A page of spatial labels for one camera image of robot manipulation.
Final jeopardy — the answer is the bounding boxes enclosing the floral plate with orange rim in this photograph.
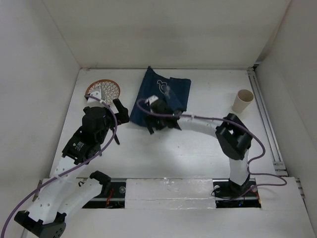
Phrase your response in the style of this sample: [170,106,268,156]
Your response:
[85,79,121,105]

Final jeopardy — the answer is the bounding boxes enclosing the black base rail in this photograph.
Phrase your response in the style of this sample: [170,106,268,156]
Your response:
[83,178,261,210]

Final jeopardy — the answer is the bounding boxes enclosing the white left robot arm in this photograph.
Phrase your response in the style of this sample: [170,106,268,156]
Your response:
[14,99,129,238]

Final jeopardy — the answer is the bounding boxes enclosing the aluminium rail right side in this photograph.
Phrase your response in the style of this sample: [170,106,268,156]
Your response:
[247,67,289,177]

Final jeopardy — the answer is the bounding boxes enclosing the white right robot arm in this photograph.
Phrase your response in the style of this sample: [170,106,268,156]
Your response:
[144,95,253,198]

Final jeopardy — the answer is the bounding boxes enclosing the beige paper cup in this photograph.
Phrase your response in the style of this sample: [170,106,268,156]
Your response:
[232,89,254,114]

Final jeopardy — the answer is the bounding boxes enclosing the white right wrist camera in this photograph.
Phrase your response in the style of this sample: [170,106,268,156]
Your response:
[145,95,159,105]

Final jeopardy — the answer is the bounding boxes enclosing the white foam block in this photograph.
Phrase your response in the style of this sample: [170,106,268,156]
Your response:
[125,178,215,210]

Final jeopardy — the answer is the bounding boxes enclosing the dark blue cloth napkin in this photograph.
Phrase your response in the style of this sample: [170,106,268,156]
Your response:
[129,65,192,127]

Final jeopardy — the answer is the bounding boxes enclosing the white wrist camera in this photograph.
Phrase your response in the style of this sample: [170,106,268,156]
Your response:
[145,95,159,105]
[85,89,102,107]

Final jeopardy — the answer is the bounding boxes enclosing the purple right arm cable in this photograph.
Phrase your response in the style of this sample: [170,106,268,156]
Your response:
[137,98,288,203]

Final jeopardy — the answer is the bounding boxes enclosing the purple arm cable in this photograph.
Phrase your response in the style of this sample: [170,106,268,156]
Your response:
[137,98,288,203]
[2,94,118,233]

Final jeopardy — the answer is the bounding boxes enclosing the black table knife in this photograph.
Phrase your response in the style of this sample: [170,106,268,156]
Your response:
[111,125,120,145]

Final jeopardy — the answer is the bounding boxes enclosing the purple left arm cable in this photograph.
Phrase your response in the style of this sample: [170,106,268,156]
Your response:
[2,94,118,233]

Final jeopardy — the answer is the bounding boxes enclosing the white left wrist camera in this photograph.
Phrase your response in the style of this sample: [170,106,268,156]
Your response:
[85,89,102,107]

